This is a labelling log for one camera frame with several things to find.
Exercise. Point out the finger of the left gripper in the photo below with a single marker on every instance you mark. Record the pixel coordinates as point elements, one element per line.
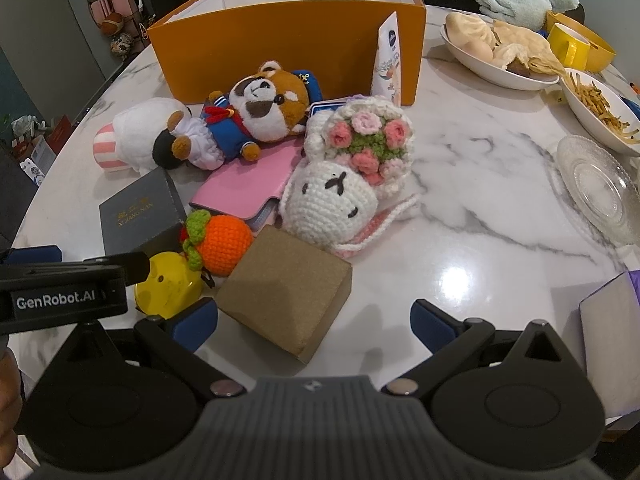
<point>39,254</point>

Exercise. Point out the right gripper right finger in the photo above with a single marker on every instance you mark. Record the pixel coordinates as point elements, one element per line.
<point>455,347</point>

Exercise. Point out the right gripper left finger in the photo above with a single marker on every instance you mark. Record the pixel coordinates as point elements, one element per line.
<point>173,342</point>

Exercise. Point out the yellow round toy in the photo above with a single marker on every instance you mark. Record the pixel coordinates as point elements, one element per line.
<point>170,288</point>

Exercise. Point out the orange crochet fruit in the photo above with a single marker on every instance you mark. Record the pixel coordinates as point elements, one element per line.
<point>215,242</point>

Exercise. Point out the dark grey gift box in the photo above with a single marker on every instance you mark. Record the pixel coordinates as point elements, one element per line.
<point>146,216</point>

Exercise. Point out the brown cardboard box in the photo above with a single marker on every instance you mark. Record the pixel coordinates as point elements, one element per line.
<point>287,291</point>

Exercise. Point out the white plush with striped foot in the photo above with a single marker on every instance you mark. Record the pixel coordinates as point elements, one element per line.
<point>127,142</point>

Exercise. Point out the pink wallet case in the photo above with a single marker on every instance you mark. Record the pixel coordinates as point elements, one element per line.
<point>251,191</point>

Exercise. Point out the crochet bunny with flowers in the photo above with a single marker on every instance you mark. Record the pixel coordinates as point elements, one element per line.
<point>346,191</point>

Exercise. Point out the red panda sailor plush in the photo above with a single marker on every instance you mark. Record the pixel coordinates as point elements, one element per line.
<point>265,108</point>

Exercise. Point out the photo card box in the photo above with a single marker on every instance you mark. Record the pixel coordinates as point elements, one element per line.
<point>326,106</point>

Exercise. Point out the person left hand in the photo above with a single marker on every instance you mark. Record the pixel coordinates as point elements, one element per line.
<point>10,406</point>

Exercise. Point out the clear glass plate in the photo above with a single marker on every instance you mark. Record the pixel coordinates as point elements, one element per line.
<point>600,187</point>

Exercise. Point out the Vaseline lotion tube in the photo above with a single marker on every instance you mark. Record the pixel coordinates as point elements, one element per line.
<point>386,78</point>

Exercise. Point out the white bowl with fries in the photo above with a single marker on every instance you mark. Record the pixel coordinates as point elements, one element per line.
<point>602,112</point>

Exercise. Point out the white bowl with buns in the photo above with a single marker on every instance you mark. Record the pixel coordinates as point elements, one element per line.
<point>509,56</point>

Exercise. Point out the yellow mug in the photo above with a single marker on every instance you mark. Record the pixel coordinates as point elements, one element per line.
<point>570,47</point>

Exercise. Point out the orange storage box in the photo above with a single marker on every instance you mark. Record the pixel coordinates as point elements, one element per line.
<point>208,45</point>

